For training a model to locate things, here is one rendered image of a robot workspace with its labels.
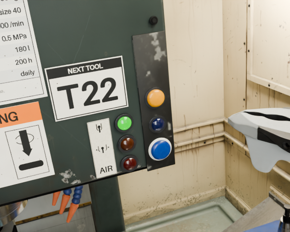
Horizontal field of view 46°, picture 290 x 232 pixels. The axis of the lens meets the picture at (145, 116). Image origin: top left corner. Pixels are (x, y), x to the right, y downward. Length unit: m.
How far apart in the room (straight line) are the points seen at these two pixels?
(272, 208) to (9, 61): 1.36
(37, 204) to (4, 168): 0.79
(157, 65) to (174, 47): 1.14
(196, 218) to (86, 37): 1.60
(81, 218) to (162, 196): 0.66
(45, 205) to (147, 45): 0.90
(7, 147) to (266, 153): 0.31
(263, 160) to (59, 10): 0.29
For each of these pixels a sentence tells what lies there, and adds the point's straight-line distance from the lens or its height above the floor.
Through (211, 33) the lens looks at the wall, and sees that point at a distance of 1.68.
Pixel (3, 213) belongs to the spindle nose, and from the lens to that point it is 0.68.
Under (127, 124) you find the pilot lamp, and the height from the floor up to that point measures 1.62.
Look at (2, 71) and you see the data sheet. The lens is 0.44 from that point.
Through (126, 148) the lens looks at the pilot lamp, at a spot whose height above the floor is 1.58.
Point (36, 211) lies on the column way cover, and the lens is 1.28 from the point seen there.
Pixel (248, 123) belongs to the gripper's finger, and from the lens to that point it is 0.38.
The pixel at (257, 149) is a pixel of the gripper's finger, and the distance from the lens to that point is 0.39.
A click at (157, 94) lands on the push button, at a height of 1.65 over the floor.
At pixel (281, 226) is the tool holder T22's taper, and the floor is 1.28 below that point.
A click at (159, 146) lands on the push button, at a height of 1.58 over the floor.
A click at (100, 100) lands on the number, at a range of 0.46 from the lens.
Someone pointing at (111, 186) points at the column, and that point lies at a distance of 1.32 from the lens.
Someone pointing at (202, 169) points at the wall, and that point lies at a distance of 1.90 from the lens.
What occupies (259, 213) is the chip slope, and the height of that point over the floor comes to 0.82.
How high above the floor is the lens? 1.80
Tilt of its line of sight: 22 degrees down
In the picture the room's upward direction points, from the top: 6 degrees counter-clockwise
